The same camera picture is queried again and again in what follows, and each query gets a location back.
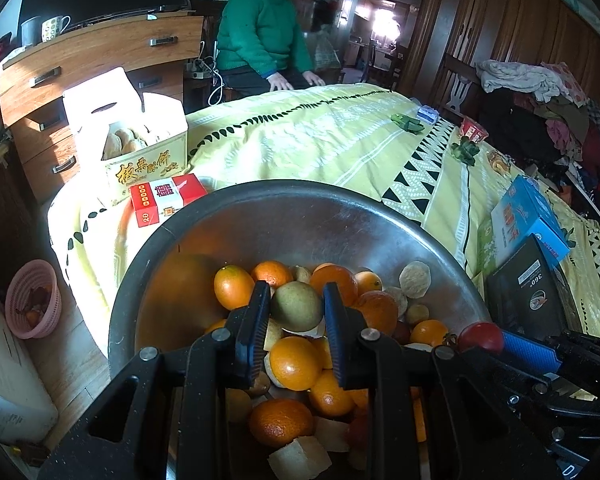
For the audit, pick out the blue cardboard box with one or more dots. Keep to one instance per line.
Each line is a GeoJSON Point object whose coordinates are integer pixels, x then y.
{"type": "Point", "coordinates": [527, 220]}

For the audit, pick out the red snack packet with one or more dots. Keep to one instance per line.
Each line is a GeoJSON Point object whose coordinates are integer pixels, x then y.
{"type": "Point", "coordinates": [474, 130]}

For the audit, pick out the pale wrinkled round fruit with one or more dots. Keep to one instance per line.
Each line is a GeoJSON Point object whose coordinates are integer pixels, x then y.
{"type": "Point", "coordinates": [415, 280]}

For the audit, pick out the green round fruit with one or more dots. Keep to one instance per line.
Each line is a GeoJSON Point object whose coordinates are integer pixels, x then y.
{"type": "Point", "coordinates": [296, 306]}

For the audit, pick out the pale fruit peel piece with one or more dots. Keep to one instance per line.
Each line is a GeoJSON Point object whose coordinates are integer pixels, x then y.
{"type": "Point", "coordinates": [331, 434]}
{"type": "Point", "coordinates": [300, 460]}

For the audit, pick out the white power strip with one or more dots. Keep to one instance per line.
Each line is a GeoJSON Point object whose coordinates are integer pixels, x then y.
{"type": "Point", "coordinates": [200, 69]}

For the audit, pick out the wooden dresser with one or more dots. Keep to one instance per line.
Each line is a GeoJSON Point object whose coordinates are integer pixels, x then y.
{"type": "Point", "coordinates": [95, 55]}

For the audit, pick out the pile of clothes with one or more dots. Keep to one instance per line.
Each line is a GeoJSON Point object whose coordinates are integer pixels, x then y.
{"type": "Point", "coordinates": [545, 110]}

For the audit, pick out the white plastic container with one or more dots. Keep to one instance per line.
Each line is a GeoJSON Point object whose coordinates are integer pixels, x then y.
{"type": "Point", "coordinates": [5, 375]}

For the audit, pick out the small blue packet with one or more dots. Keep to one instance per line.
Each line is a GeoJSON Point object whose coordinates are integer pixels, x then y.
{"type": "Point", "coordinates": [427, 114]}

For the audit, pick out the pink plastic basket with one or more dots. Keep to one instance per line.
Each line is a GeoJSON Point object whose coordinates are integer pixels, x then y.
{"type": "Point", "coordinates": [30, 305]}

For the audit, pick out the red round fruit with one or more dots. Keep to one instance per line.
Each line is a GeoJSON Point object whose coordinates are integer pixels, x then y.
{"type": "Point", "coordinates": [481, 337]}

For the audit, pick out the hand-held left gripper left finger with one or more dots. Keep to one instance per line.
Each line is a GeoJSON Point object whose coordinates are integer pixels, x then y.
{"type": "Point", "coordinates": [254, 332]}

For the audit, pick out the red and white box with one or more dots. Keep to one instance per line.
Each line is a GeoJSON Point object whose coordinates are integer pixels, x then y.
{"type": "Point", "coordinates": [165, 200]}

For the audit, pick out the large metal bowl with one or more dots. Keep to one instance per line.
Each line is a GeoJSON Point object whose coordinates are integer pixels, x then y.
{"type": "Point", "coordinates": [300, 225]}

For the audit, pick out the green leafy item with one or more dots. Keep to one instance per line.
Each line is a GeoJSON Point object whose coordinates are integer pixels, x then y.
{"type": "Point", "coordinates": [465, 152]}
{"type": "Point", "coordinates": [407, 123]}

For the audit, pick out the dark wooden wardrobe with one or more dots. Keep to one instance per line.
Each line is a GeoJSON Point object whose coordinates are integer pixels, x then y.
{"type": "Point", "coordinates": [505, 15]}

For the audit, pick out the black cardboard box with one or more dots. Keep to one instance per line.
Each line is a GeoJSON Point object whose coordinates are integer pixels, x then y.
{"type": "Point", "coordinates": [525, 290]}

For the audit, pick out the pile of oranges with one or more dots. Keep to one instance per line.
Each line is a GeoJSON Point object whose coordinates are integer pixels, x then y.
{"type": "Point", "coordinates": [295, 362]}

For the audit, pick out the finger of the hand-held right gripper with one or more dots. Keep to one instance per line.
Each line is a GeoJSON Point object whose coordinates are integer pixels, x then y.
{"type": "Point", "coordinates": [529, 352]}

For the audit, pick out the dark grey cup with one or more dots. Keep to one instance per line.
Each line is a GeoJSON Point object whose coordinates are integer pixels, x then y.
{"type": "Point", "coordinates": [30, 31]}

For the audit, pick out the dotted white mug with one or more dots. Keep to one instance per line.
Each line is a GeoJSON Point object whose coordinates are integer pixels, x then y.
{"type": "Point", "coordinates": [52, 27]}

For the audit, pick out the yellow patterned bedspread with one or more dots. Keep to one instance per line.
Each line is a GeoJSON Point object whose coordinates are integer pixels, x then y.
{"type": "Point", "coordinates": [330, 140]}

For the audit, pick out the dark wooden chair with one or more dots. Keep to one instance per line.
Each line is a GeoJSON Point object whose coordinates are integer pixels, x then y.
{"type": "Point", "coordinates": [457, 85]}

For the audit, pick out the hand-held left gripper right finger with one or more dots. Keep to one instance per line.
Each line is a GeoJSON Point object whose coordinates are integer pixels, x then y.
{"type": "Point", "coordinates": [338, 342]}

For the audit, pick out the wrapped pastry packet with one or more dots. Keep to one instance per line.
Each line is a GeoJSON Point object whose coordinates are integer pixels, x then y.
{"type": "Point", "coordinates": [499, 162]}

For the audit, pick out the white cardboard pastry box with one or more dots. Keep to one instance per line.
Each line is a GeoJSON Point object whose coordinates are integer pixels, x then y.
{"type": "Point", "coordinates": [145, 162]}

